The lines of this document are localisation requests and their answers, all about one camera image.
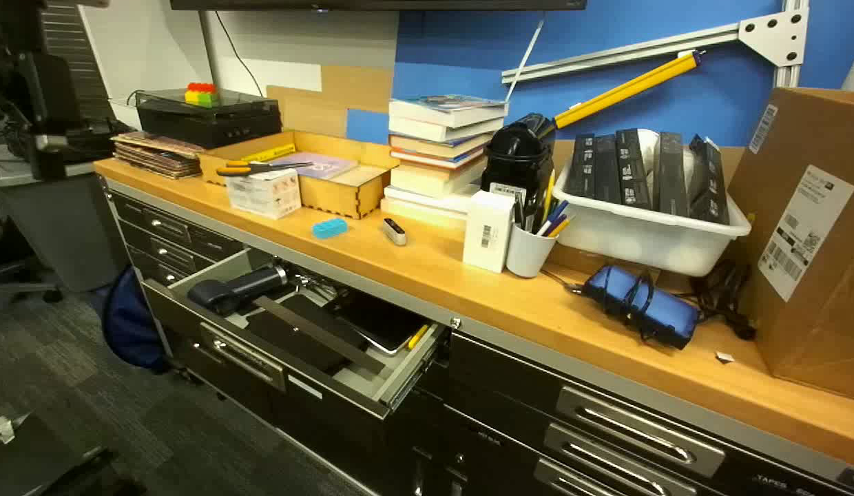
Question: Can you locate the large cardboard box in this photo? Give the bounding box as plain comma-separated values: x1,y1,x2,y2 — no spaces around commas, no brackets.
724,86,854,406

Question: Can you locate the stack of books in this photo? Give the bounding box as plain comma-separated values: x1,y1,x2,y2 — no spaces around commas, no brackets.
380,90,511,228

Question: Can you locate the small white printed carton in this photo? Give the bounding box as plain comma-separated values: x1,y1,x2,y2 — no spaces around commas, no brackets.
224,164,307,222

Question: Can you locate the blue black pouch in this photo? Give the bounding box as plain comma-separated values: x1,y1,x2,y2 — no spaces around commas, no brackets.
579,262,706,349

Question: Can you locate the black tablet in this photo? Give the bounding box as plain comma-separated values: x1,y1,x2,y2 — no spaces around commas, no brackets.
332,290,433,359

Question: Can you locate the black tool in drawer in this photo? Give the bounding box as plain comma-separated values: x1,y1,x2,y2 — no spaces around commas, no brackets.
186,265,292,319

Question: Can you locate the open wooden box tray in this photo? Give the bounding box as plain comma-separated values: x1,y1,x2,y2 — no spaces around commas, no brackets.
195,130,400,222

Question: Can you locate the small silver black gadget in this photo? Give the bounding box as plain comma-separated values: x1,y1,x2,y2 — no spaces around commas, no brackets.
380,215,411,247

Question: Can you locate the white pen cup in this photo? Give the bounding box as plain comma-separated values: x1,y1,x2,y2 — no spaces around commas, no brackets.
505,220,559,282

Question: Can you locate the black drawer cabinet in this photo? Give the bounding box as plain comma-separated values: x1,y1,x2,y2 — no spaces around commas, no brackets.
102,180,854,496

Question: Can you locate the black boxes row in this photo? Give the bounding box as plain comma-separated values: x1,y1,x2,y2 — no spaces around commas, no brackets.
564,126,734,225

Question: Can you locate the colourful lego brick stack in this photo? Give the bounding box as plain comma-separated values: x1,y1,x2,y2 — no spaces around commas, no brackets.
183,79,221,111

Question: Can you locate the white hanging cable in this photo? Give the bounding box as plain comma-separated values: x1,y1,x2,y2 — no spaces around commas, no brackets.
501,16,548,115

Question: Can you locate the black cable bundle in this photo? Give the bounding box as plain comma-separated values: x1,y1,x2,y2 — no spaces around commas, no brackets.
690,258,764,345

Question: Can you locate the white upright small box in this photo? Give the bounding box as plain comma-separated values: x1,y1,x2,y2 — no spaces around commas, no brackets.
461,188,517,276

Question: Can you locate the blue backpack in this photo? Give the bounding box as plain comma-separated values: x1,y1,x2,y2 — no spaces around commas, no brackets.
100,265,173,378

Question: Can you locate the open grey cabinet drawer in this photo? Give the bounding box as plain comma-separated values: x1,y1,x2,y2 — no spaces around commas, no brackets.
165,244,447,422

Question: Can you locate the stack of cardboard sheets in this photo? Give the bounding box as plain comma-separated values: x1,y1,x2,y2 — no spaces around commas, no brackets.
110,130,206,181

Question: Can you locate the white plastic bin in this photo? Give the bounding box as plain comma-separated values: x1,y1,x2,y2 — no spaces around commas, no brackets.
552,174,754,282

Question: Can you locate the black office chair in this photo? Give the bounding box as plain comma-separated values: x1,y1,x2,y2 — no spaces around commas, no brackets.
0,0,135,305

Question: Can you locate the black record player case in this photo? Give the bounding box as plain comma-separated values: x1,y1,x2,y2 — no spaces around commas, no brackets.
133,86,286,152

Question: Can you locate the white metal bracket rail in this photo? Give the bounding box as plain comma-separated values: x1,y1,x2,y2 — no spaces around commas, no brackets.
500,0,812,90

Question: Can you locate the bundle of pens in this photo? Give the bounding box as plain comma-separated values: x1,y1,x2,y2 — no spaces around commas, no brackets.
524,174,575,243

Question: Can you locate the black boxy device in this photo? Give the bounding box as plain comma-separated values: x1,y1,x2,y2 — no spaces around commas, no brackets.
480,111,559,200

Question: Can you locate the yellow black hand tool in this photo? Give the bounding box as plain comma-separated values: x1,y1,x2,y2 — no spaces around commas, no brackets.
213,141,304,180

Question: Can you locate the yellow pencil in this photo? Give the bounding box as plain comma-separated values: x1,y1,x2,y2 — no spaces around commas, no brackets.
402,319,436,355

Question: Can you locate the yellow long bar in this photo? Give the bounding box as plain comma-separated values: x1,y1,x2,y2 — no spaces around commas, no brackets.
552,49,706,133

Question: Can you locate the black wall monitor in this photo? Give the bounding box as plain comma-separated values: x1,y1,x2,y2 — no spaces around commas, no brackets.
169,0,590,13

